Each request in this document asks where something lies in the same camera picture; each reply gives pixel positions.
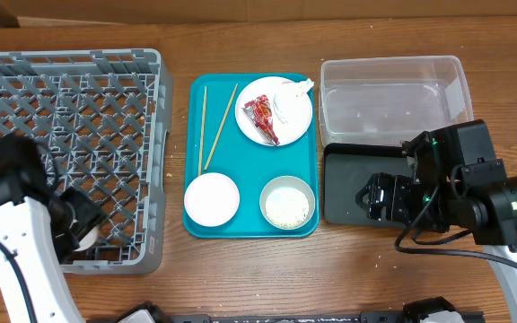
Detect white paper cup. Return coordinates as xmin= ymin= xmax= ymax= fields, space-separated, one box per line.
xmin=77 ymin=226 xmax=100 ymax=251

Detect white napkin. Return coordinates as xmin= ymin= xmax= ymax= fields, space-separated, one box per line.
xmin=274 ymin=78 xmax=314 ymax=124

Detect red snack wrapper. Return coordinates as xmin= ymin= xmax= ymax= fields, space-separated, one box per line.
xmin=242 ymin=95 xmax=279 ymax=146

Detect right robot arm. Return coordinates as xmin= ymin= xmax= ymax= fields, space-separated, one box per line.
xmin=355 ymin=120 xmax=517 ymax=322

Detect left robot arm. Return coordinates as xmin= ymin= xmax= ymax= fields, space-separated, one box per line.
xmin=0 ymin=134 xmax=107 ymax=322

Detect grey dishwasher rack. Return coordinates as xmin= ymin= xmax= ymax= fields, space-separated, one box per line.
xmin=0 ymin=48 xmax=173 ymax=275

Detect black tray bin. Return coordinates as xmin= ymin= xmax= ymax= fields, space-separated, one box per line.
xmin=322 ymin=143 xmax=432 ymax=229

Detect clear plastic bin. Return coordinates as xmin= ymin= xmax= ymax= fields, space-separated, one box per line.
xmin=319 ymin=56 xmax=474 ymax=146

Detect grey bowl of rice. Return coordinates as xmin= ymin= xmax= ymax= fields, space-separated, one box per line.
xmin=259 ymin=176 xmax=316 ymax=231

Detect white round plate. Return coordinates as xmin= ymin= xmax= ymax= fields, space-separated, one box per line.
xmin=235 ymin=76 xmax=313 ymax=146

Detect small pink bowl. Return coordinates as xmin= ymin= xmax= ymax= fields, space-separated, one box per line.
xmin=184 ymin=172 xmax=241 ymax=227

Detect teal plastic tray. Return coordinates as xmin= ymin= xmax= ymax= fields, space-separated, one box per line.
xmin=183 ymin=74 xmax=320 ymax=239

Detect left wooden chopstick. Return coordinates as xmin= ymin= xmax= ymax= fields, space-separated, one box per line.
xmin=197 ymin=86 xmax=207 ymax=176

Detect wooden chopstick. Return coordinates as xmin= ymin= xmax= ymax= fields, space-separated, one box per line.
xmin=197 ymin=86 xmax=207 ymax=176
xmin=204 ymin=83 xmax=239 ymax=171

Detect right wooden chopstick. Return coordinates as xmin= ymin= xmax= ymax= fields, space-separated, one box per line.
xmin=204 ymin=83 xmax=239 ymax=171

